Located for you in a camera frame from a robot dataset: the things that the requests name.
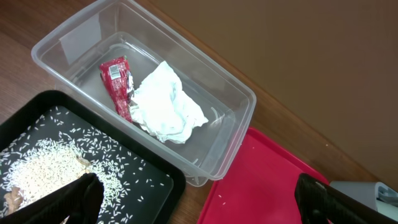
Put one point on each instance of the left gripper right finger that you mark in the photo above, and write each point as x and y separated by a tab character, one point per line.
318	203

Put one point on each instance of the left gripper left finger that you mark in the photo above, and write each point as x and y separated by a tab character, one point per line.
78	202

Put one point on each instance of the rice and food scraps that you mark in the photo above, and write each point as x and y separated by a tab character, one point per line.
59	147

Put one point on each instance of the grey dishwasher rack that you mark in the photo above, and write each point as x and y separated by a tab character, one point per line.
375	195

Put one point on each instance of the black food waste tray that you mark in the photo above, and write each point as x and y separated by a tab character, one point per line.
41	103

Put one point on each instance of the clear plastic waste bin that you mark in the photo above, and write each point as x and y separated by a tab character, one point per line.
105	30

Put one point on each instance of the red serving tray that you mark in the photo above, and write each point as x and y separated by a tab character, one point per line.
259	185

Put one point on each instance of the crumpled white napkin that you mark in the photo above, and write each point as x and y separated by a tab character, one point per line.
163	109

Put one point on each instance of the red sauce packet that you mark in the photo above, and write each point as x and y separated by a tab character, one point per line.
114	75

